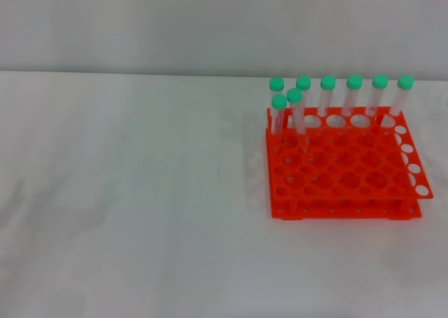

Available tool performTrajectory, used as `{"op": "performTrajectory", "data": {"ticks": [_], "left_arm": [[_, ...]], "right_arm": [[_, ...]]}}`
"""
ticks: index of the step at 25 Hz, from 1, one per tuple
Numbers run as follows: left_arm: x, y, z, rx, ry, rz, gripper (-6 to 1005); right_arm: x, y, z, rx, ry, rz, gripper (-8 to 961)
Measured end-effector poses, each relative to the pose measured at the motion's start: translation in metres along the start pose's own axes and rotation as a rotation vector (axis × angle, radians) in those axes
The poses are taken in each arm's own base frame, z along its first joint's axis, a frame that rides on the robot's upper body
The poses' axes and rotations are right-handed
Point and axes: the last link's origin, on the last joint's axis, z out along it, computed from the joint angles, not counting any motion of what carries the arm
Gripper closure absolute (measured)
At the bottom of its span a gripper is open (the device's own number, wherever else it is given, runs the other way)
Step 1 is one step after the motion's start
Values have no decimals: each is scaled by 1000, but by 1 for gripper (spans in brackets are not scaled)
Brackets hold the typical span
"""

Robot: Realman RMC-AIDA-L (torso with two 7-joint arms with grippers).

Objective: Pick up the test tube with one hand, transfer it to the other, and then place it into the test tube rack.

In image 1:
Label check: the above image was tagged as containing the clear test tube green cap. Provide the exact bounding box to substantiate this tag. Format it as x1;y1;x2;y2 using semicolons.
269;76;286;97
295;75;312;118
342;74;363;118
286;88;308;140
271;93;288;137
365;74;389;118
317;75;337;118
388;74;415;118

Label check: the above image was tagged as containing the orange plastic test tube rack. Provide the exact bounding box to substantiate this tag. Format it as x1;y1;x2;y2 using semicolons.
265;106;434;223

